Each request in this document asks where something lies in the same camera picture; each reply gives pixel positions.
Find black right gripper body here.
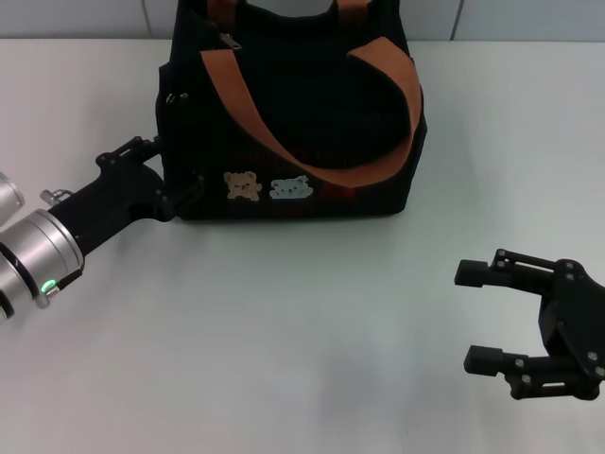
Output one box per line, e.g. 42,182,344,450
538,257,605,403

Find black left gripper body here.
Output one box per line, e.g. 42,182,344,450
46,149,172,259

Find black food bag orange straps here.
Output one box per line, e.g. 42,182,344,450
153,0,429,222

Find silver left gripper cable plug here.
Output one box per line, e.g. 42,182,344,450
41,187,72,205

